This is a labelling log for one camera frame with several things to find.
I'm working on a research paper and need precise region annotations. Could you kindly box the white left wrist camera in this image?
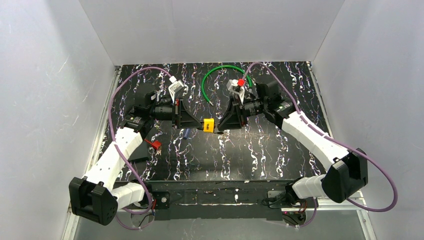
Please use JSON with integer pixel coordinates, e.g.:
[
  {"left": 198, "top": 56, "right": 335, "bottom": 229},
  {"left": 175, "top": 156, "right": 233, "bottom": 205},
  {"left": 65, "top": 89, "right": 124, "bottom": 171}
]
[{"left": 168, "top": 76, "right": 186, "bottom": 102}]

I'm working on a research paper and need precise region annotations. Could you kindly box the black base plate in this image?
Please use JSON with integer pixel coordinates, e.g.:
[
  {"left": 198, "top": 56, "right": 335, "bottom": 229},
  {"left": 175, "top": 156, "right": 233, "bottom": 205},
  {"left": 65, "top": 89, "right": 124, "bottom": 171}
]
[{"left": 146, "top": 180, "right": 314, "bottom": 226}]

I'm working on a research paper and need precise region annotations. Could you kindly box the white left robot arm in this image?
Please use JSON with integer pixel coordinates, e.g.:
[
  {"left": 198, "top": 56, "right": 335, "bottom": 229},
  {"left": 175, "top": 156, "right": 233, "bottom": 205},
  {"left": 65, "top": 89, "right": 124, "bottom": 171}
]
[{"left": 68, "top": 90, "right": 203, "bottom": 226}]

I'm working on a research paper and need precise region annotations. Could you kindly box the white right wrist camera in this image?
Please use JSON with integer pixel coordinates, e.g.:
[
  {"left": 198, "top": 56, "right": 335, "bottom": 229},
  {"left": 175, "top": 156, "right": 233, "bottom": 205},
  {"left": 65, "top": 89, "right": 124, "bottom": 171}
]
[{"left": 226, "top": 78, "right": 246, "bottom": 104}]

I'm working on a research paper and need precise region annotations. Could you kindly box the purple cable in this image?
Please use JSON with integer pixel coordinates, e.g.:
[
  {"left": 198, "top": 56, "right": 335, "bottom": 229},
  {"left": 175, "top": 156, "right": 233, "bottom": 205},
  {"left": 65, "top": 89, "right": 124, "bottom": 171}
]
[
  {"left": 107, "top": 66, "right": 175, "bottom": 231},
  {"left": 241, "top": 61, "right": 398, "bottom": 229}
]

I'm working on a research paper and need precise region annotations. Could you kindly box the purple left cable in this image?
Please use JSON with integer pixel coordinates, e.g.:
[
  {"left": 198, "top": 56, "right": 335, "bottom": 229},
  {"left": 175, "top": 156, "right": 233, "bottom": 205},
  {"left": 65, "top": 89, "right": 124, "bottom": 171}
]
[{"left": 107, "top": 66, "right": 175, "bottom": 231}]

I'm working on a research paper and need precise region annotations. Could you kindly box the aluminium frame rail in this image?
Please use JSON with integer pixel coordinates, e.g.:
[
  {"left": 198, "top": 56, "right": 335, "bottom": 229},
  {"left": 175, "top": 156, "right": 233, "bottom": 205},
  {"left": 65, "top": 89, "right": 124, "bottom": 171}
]
[{"left": 61, "top": 66, "right": 122, "bottom": 240}]

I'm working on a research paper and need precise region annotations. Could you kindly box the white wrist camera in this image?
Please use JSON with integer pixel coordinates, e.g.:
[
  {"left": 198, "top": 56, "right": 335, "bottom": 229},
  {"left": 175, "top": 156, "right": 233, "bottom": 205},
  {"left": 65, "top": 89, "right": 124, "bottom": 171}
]
[
  {"left": 168, "top": 76, "right": 186, "bottom": 102},
  {"left": 226, "top": 78, "right": 246, "bottom": 104}
]

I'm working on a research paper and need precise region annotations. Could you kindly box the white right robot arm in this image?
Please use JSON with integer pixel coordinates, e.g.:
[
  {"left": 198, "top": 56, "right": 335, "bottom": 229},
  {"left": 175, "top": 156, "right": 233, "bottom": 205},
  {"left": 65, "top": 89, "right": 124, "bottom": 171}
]
[{"left": 216, "top": 79, "right": 368, "bottom": 204}]

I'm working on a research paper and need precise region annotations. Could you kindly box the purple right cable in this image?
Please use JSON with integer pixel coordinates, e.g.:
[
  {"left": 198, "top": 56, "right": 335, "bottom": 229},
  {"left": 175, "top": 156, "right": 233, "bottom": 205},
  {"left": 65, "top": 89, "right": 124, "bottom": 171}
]
[{"left": 241, "top": 61, "right": 398, "bottom": 229}]

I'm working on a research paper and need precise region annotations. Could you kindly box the yellow padlock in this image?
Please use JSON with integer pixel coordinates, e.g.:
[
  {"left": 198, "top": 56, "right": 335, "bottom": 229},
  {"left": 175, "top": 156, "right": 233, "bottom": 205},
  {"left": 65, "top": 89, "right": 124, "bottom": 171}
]
[{"left": 199, "top": 118, "right": 215, "bottom": 133}]

